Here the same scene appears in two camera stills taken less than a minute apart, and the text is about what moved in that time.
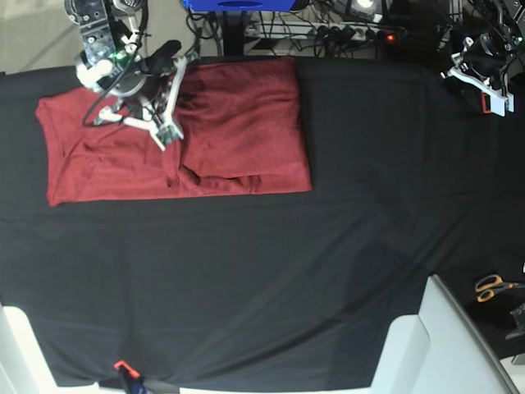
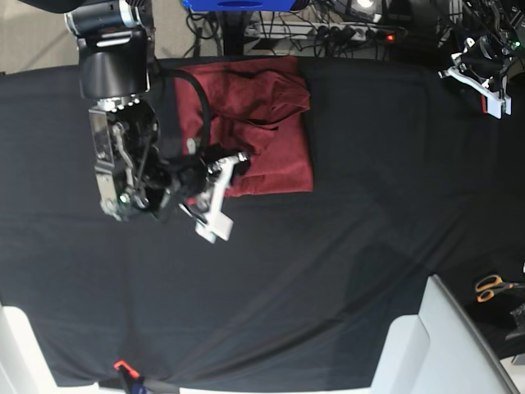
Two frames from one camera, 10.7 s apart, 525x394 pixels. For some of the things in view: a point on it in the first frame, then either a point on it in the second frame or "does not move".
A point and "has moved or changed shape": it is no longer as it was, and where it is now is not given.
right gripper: x=481 y=62 does not move
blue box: x=239 y=5 does not move
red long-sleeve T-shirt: x=243 y=130 has moved or changed shape
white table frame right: x=442 y=350 does not move
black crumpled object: x=519 y=313 does not move
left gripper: x=146 y=99 to x=199 y=181
